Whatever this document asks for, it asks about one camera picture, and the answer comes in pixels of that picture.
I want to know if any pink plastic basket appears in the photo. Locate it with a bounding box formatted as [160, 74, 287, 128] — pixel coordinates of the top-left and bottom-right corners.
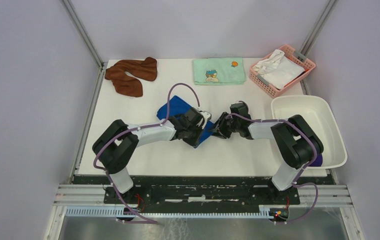
[249, 44, 316, 98]

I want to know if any white slotted cable duct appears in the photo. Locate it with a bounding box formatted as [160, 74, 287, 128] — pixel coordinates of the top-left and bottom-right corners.
[65, 206, 273, 220]

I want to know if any white plastic tub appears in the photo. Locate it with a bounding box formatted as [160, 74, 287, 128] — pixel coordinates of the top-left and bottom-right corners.
[270, 95, 348, 170]

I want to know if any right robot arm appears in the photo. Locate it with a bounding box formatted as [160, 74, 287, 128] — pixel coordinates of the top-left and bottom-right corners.
[210, 101, 324, 204]

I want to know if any white cloth in basket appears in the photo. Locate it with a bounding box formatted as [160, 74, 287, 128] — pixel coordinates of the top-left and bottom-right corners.
[252, 49, 305, 90]

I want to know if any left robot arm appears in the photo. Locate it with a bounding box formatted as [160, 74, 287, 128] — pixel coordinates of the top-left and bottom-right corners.
[92, 107, 212, 204]

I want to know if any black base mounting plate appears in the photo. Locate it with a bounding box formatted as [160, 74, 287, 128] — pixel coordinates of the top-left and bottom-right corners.
[72, 174, 337, 215]

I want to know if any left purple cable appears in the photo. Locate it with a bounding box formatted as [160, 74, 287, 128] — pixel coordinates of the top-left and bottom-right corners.
[92, 82, 201, 226]

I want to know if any mint green cartoon towel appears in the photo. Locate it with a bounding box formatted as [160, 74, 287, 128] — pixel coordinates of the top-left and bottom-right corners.
[192, 57, 246, 86]

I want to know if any blue towel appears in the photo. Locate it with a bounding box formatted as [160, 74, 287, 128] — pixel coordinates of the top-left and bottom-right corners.
[156, 95, 214, 148]

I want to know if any aluminium frame rail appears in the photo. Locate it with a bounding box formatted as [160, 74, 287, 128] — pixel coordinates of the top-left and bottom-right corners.
[54, 184, 354, 208]

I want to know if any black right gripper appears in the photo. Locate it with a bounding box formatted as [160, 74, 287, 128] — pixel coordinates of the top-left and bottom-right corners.
[207, 111, 240, 139]

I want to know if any brown towel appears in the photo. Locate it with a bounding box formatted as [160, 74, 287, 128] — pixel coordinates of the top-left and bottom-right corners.
[105, 57, 158, 98]

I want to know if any purple towel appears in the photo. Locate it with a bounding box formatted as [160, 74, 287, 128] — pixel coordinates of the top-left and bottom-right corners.
[309, 154, 323, 167]

